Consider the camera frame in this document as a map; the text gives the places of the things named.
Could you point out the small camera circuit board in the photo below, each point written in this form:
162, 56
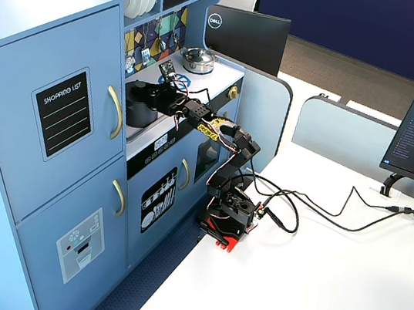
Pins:
166, 67

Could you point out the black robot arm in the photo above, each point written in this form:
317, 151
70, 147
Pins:
237, 149

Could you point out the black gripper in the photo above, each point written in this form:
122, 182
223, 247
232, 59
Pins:
153, 95

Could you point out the red robot base clamp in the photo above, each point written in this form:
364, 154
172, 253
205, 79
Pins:
226, 238

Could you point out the hanging toy ladle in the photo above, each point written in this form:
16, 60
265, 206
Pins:
159, 40

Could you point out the hanging toy spatula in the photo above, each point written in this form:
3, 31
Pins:
145, 50

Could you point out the black Dell monitor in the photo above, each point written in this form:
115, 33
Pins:
246, 38

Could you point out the dark gray pot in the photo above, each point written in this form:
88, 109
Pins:
140, 114

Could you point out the silver pot with lid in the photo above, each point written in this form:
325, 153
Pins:
197, 60

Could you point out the light blue desk divider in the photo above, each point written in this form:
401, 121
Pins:
264, 113
345, 130

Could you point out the hanging toy strainer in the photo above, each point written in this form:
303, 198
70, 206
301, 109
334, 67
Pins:
129, 59

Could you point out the gold stove knob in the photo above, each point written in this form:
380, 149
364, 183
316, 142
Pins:
233, 92

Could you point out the motor controller board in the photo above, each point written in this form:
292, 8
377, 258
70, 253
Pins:
259, 212

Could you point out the blue toy kitchen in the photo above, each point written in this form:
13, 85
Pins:
34, 160

